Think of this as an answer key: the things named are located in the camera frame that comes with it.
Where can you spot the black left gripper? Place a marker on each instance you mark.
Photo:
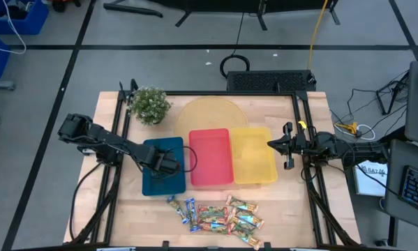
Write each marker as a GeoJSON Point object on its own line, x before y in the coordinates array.
{"type": "Point", "coordinates": [166, 162]}

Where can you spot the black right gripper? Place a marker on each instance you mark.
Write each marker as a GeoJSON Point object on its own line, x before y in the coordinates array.
{"type": "Point", "coordinates": [296, 144]}

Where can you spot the red wrapper granola bar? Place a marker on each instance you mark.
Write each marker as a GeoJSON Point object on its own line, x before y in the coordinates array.
{"type": "Point", "coordinates": [214, 228]}
{"type": "Point", "coordinates": [213, 210]}
{"type": "Point", "coordinates": [212, 219]}

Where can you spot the orange wrapper granola bar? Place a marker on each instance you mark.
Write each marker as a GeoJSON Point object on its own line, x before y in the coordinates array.
{"type": "Point", "coordinates": [248, 218]}
{"type": "Point", "coordinates": [241, 204]}
{"type": "Point", "coordinates": [241, 227]}
{"type": "Point", "coordinates": [250, 240]}

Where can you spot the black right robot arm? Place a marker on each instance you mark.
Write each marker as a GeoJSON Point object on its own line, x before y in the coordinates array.
{"type": "Point", "coordinates": [362, 150]}

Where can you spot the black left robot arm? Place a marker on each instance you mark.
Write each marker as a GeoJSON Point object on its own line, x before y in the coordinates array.
{"type": "Point", "coordinates": [104, 137]}

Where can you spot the blue plastic bin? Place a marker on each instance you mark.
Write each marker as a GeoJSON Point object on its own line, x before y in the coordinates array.
{"type": "Point", "coordinates": [166, 186]}

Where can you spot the yellow plastic bin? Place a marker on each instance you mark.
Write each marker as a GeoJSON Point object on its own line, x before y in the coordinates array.
{"type": "Point", "coordinates": [252, 157]}

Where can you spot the small yellow tag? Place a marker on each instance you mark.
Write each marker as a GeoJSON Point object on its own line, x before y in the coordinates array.
{"type": "Point", "coordinates": [302, 124]}

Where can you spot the red plastic bin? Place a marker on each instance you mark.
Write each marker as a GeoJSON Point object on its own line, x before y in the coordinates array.
{"type": "Point", "coordinates": [212, 157]}

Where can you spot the small potted green plant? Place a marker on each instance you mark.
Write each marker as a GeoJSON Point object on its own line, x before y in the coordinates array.
{"type": "Point", "coordinates": [149, 104]}

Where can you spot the black computer case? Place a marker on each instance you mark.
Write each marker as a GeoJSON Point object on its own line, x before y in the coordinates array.
{"type": "Point", "coordinates": [268, 81]}

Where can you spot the round woven yellow placemat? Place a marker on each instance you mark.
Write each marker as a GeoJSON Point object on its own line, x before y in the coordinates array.
{"type": "Point", "coordinates": [208, 113]}

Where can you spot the yellow power plug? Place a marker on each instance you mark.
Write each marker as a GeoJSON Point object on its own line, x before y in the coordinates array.
{"type": "Point", "coordinates": [348, 128]}

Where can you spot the white paper sign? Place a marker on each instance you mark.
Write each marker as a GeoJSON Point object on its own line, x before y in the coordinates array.
{"type": "Point", "coordinates": [369, 181]}

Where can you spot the black tripod stand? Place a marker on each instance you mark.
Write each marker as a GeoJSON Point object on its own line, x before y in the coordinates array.
{"type": "Point", "coordinates": [381, 101]}

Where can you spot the grey desk with keyboard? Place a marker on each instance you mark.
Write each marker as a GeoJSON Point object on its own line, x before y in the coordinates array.
{"type": "Point", "coordinates": [393, 181]}

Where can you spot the black backdrop panel with stand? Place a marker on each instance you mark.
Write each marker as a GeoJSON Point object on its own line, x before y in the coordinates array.
{"type": "Point", "coordinates": [229, 5]}

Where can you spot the black and orange device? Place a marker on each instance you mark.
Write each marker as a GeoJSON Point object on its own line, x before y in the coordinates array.
{"type": "Point", "coordinates": [60, 5]}

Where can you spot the large blue storage crate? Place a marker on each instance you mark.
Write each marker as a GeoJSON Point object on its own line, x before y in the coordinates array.
{"type": "Point", "coordinates": [34, 24]}

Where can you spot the black aluminium table frame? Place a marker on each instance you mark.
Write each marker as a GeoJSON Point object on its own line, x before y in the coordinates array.
{"type": "Point", "coordinates": [229, 93]}

